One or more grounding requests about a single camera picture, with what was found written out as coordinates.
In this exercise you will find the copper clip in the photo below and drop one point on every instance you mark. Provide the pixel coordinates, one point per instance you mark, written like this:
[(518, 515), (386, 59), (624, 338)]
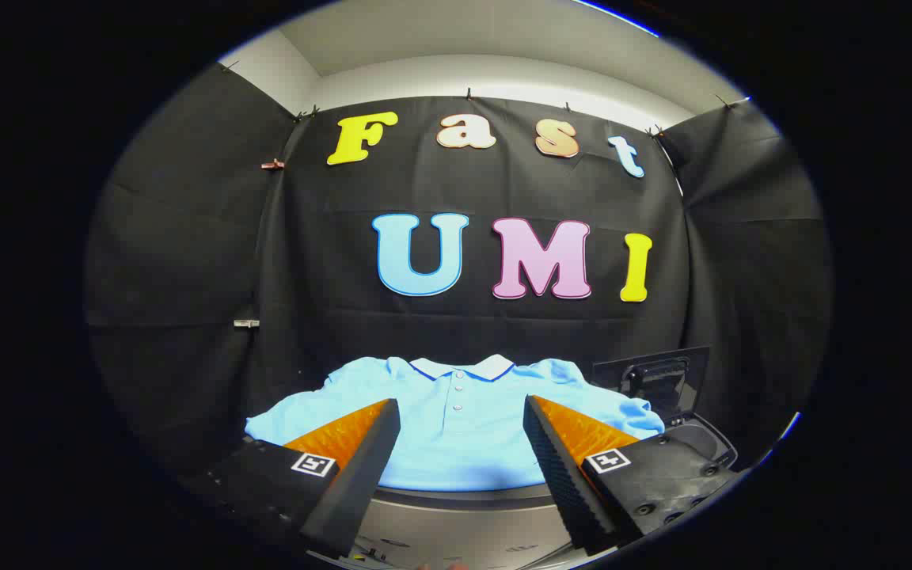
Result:
[(272, 165)]

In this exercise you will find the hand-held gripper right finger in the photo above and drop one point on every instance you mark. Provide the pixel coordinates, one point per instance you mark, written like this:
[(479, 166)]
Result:
[(563, 475)]

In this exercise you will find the light blue polo shirt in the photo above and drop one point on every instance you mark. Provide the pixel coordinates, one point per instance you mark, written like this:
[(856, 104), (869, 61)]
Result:
[(456, 443)]

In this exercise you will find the dark washing machine lid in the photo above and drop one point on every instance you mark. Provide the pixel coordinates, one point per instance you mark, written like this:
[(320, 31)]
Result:
[(654, 380)]

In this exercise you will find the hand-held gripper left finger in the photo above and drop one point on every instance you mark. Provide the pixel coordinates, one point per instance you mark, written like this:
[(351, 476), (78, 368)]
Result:
[(361, 467)]

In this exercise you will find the silver clip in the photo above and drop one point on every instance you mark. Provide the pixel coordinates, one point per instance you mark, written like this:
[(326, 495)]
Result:
[(246, 323)]

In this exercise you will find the black backdrop cloth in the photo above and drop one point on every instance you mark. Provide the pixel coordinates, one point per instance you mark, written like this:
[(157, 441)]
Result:
[(345, 348)]

